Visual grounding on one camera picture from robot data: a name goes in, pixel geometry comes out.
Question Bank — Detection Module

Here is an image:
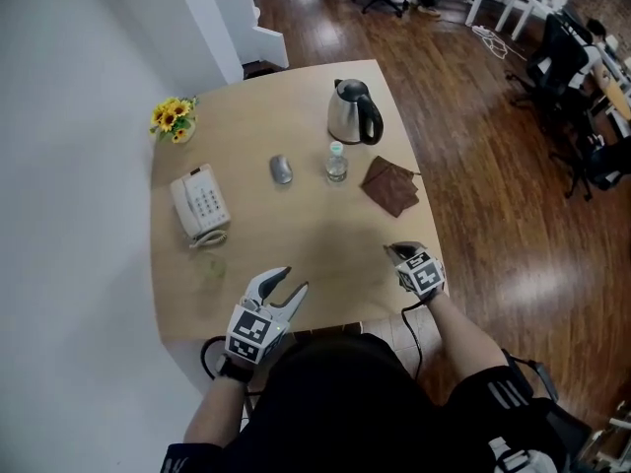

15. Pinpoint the black mesh office chair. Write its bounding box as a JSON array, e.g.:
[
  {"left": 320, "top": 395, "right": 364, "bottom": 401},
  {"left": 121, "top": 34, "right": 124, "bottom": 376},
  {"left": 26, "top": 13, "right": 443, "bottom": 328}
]
[{"left": 505, "top": 11, "right": 605, "bottom": 202}]

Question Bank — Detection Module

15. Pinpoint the person's black clothing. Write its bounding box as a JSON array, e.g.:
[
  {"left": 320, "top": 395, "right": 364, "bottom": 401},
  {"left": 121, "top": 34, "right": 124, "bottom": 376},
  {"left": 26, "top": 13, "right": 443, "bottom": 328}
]
[{"left": 162, "top": 331, "right": 568, "bottom": 473}]

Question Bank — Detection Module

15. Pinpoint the stainless steel electric kettle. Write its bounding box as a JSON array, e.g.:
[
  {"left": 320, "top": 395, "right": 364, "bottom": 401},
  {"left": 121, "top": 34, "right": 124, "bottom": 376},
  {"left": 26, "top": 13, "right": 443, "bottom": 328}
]
[{"left": 326, "top": 78, "right": 386, "bottom": 146}]

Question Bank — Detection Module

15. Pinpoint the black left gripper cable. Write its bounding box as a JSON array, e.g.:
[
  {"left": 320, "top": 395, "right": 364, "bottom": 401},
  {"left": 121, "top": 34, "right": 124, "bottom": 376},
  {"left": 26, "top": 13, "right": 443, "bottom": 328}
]
[{"left": 199, "top": 335, "right": 265, "bottom": 426}]

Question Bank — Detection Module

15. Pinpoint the person's right forearm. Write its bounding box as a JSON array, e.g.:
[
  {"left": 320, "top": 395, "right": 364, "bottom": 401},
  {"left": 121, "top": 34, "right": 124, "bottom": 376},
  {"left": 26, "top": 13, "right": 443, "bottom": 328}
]
[{"left": 424, "top": 291, "right": 510, "bottom": 407}]

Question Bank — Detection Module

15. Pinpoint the white strap device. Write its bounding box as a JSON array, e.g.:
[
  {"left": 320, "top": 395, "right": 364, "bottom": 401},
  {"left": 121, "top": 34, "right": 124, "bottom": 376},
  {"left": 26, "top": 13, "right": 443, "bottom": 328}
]
[{"left": 486, "top": 436, "right": 561, "bottom": 473}]

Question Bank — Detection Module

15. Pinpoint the black bag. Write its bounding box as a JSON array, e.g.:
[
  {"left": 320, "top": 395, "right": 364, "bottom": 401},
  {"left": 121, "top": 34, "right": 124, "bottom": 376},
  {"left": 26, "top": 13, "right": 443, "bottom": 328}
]
[{"left": 585, "top": 136, "right": 631, "bottom": 192}]

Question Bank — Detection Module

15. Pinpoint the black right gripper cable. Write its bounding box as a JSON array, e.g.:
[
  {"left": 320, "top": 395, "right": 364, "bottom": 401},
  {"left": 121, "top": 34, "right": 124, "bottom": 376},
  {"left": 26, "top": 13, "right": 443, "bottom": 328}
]
[{"left": 400, "top": 299, "right": 435, "bottom": 381}]

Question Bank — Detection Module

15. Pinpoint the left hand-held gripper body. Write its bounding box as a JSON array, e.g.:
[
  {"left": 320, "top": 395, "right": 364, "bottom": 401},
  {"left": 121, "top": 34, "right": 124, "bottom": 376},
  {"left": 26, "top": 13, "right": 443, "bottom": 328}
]
[{"left": 224, "top": 291, "right": 300, "bottom": 367}]

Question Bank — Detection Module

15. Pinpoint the person's left forearm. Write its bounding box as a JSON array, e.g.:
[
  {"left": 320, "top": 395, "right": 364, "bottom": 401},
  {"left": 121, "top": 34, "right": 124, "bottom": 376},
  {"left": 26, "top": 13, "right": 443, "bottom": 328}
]
[{"left": 183, "top": 374, "right": 257, "bottom": 448}]

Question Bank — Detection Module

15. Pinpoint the white power strip cable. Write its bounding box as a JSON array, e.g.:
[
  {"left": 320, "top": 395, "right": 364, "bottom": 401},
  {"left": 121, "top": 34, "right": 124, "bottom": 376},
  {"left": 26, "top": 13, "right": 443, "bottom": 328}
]
[{"left": 471, "top": 24, "right": 527, "bottom": 62}]

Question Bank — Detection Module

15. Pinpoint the potted sunflower bouquet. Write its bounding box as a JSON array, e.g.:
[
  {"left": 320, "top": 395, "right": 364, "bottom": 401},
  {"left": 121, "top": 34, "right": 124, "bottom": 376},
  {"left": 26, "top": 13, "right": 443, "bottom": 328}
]
[{"left": 149, "top": 96, "right": 200, "bottom": 145}]

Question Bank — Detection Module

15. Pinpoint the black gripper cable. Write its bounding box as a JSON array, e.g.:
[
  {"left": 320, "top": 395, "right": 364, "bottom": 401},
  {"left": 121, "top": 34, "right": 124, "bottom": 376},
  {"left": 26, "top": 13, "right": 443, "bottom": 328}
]
[
  {"left": 199, "top": 335, "right": 265, "bottom": 426},
  {"left": 400, "top": 299, "right": 435, "bottom": 381}
]

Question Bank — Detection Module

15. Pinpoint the white cabinet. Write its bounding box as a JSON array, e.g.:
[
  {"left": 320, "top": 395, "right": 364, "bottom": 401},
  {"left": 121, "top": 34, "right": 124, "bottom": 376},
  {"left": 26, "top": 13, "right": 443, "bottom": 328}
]
[{"left": 214, "top": 0, "right": 291, "bottom": 81}]

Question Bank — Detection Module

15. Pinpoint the clear plastic water bottle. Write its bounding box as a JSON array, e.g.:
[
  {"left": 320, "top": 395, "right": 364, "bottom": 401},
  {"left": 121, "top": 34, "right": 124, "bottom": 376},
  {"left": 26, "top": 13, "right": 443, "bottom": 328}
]
[{"left": 324, "top": 140, "right": 350, "bottom": 184}]

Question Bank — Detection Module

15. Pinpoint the black seat chair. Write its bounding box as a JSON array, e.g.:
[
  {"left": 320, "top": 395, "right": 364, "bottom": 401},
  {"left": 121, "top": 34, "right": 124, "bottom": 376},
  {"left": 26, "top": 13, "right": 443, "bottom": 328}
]
[{"left": 500, "top": 347, "right": 596, "bottom": 467}]

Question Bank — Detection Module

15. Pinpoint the grey computer mouse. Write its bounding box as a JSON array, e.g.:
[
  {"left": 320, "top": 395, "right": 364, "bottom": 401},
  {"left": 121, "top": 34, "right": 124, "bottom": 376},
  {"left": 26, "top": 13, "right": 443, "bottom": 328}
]
[{"left": 268, "top": 153, "right": 294, "bottom": 185}]

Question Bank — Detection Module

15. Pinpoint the white desk telephone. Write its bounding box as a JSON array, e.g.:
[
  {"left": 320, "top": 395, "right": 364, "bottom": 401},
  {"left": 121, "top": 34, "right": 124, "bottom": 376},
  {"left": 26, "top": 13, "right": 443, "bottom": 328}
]
[{"left": 170, "top": 163, "right": 233, "bottom": 250}]

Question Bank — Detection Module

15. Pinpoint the black wrist band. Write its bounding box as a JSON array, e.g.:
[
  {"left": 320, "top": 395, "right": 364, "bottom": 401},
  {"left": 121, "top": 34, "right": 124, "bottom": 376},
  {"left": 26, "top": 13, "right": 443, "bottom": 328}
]
[{"left": 215, "top": 355, "right": 251, "bottom": 384}]

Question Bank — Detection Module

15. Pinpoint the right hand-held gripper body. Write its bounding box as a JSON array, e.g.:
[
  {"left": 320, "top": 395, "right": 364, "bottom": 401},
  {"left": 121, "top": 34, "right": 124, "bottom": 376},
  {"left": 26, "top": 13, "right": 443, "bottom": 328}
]
[{"left": 387, "top": 240, "right": 448, "bottom": 301}]

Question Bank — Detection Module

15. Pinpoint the brown folded cloth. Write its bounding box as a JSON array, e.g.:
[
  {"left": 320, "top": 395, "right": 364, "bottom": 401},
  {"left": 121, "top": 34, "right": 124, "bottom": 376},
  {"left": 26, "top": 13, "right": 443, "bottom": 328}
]
[{"left": 360, "top": 155, "right": 422, "bottom": 219}]

